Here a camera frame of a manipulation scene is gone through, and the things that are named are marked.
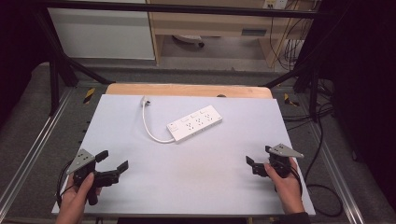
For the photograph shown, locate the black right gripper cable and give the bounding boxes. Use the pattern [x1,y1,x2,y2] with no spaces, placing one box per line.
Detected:
[274,158,304,198]

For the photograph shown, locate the pale grey table mat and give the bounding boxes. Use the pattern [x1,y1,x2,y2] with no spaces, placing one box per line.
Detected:
[50,93,317,217]

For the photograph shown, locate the dark curtain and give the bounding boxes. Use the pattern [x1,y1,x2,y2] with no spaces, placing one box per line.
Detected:
[0,0,52,120]
[317,0,396,206]

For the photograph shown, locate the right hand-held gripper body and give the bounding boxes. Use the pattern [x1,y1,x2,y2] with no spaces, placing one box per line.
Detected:
[252,143,304,179]

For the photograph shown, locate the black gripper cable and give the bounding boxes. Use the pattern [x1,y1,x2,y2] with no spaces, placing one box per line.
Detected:
[55,159,76,208]
[274,158,304,198]

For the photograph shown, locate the black floor cable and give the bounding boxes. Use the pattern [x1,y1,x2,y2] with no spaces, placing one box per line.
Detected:
[281,78,345,218]

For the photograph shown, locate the person's left hand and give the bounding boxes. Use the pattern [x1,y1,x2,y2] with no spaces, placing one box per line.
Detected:
[57,172,103,217]

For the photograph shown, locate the white power strip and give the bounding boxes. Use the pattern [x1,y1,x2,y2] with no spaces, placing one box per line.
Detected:
[165,105,223,145]

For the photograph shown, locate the aluminium rail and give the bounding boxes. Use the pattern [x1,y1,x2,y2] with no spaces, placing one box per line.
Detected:
[0,86,75,214]
[305,120,366,224]

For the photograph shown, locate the black metal stand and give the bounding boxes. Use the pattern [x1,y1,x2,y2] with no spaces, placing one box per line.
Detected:
[33,8,117,117]
[263,55,322,123]

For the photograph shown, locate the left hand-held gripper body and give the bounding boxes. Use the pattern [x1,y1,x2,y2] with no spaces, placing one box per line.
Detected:
[65,148,121,206]

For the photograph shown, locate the person's right hand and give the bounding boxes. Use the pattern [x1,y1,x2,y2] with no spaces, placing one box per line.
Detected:
[263,157,306,216]

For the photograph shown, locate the white device under desk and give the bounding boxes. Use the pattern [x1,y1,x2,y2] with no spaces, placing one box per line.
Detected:
[172,34,205,49]

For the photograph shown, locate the black metal crossbar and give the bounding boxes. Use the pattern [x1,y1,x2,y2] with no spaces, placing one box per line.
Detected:
[33,0,322,20]

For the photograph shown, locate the white cabinet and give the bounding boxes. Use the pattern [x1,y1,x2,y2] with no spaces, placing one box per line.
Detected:
[47,7,156,61]

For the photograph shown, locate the white power cord with plug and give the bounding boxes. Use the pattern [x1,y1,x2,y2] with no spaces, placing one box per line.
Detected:
[139,95,177,145]

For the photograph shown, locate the hanging black cables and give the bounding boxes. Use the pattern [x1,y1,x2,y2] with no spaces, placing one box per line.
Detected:
[268,0,318,72]

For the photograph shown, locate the light wooden desk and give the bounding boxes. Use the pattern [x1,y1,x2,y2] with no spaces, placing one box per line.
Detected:
[147,0,316,68]

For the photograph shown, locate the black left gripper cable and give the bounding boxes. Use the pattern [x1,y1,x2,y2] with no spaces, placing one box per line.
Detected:
[55,159,76,208]

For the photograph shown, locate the white wall socket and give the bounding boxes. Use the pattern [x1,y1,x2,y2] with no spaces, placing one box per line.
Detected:
[262,0,290,10]

